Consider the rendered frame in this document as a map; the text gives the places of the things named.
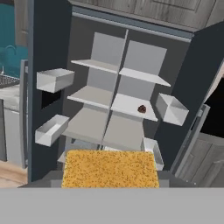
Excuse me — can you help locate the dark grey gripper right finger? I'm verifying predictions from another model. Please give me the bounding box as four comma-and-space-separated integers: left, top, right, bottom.
158, 170, 200, 189

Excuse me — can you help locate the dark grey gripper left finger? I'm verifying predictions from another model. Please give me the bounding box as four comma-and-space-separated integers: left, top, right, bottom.
18, 170, 64, 189

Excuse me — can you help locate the yellow speckled sponge cake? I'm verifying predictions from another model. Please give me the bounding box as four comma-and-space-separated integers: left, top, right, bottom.
60, 150, 161, 189

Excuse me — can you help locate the white fridge door bin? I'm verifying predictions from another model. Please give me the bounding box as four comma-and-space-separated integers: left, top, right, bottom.
34, 114, 71, 148
154, 92, 190, 127
36, 67, 75, 95
142, 136, 165, 172

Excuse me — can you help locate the white fridge shelf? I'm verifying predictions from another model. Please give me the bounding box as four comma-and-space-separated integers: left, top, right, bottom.
118, 66, 172, 88
61, 107, 110, 144
110, 93, 159, 123
70, 59, 120, 74
66, 85, 114, 110
101, 113, 146, 152

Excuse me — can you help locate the dark grey fridge door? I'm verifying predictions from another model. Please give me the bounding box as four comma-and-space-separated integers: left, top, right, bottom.
153, 20, 224, 176
27, 0, 73, 184

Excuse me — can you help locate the dark grey fridge body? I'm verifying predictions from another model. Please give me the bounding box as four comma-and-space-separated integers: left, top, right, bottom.
61, 4, 195, 165

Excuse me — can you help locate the grey wooden base cupboard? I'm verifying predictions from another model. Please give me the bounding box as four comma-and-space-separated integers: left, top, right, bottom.
177, 131, 224, 188

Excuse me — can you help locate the silver dishwasher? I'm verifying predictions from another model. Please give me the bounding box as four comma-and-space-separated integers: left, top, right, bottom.
3, 107, 29, 169

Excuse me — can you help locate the small brown chocolate cake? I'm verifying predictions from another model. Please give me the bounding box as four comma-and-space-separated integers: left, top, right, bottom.
137, 104, 148, 115

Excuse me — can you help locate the steel sink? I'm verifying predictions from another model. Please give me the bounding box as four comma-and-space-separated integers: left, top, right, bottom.
0, 73, 21, 90

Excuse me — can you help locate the curved steel tap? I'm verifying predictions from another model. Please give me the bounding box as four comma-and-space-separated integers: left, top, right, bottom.
1, 45, 18, 75

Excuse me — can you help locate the grey fridge door handle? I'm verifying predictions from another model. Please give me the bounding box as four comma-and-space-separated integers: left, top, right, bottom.
18, 59, 30, 170
170, 103, 211, 179

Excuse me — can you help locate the grey wooden wall cupboard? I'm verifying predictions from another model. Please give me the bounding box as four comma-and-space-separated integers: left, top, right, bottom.
67, 0, 224, 33

